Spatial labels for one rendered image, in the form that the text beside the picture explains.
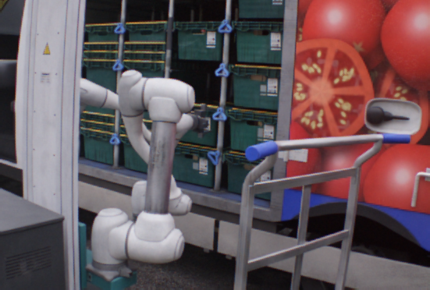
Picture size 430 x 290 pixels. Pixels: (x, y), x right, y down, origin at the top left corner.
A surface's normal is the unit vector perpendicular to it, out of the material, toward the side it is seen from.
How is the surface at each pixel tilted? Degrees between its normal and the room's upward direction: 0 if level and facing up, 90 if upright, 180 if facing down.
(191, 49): 91
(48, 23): 90
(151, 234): 77
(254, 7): 91
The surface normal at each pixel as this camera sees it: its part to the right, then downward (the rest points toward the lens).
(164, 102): -0.15, 0.04
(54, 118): -0.58, 0.07
